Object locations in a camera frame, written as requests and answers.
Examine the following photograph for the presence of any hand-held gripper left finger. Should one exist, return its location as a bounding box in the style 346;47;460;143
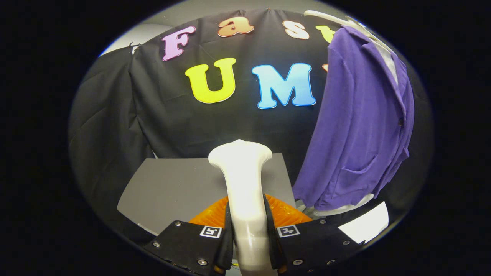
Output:
144;195;234;276

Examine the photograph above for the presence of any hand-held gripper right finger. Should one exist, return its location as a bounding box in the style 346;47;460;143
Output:
263;194;365;274

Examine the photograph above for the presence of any white garment steamer head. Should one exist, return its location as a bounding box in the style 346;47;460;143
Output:
208;139;277;276

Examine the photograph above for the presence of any purple corduroy jacket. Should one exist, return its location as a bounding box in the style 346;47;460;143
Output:
292;26;415;211

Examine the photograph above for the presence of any white plastic clothes hanger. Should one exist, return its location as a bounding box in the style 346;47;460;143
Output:
304;10;384;44

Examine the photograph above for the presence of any grey top white cabinet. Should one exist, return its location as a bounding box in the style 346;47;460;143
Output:
117;153;296;236

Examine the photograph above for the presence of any white flat board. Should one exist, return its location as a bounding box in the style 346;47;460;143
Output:
338;201;390;244

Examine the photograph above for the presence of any black backdrop cloth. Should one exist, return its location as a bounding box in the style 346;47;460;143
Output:
68;8;434;246

